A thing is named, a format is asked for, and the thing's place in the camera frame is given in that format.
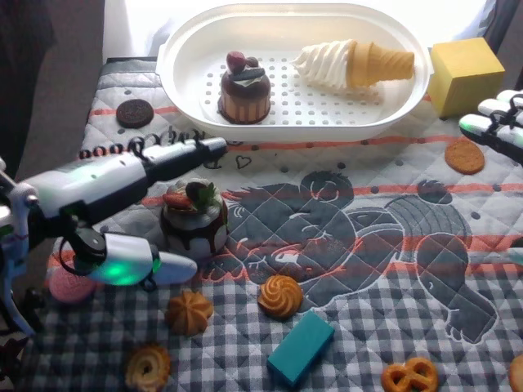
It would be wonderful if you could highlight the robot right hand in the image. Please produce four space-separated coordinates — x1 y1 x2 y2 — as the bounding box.
458 88 523 167

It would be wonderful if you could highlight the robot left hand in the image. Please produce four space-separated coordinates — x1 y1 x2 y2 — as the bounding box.
16 137 229 287

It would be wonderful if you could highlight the strawberry cupcake toy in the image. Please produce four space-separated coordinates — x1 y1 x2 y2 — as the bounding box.
159 178 230 258

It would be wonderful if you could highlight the toy ice cream cone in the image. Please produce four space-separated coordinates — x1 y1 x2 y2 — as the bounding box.
289 38 416 93

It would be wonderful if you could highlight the chocolate cake with cherry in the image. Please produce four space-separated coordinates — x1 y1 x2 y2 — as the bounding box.
216 51 271 124

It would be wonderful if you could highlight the white oval perforated plastic tray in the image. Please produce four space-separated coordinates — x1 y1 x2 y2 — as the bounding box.
154 2 433 142

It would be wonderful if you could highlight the round brown biscuit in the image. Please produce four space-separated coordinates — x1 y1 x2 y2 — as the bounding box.
444 136 485 176

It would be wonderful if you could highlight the yellow block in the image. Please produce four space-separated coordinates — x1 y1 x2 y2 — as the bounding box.
428 38 507 120

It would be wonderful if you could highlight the dark sandwich cookie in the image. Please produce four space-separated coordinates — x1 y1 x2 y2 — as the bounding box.
116 99 154 129

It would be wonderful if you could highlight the pink round cookie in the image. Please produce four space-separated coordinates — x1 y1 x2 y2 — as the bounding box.
47 267 99 305

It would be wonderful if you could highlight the swirl butter cookie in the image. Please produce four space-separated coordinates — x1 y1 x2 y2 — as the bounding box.
257 274 304 320
164 288 214 336

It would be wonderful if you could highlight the grey quilt with bear print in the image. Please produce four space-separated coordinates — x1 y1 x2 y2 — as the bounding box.
16 56 523 392

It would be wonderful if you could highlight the orange cookie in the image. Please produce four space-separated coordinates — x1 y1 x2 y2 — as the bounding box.
508 354 523 392

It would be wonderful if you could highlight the teal block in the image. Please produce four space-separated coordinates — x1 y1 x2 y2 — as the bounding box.
267 310 336 389

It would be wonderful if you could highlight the pretzel cookie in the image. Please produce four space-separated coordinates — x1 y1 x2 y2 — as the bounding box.
380 357 439 392

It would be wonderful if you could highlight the ring butter cookie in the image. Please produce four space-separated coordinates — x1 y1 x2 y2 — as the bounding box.
124 344 172 392

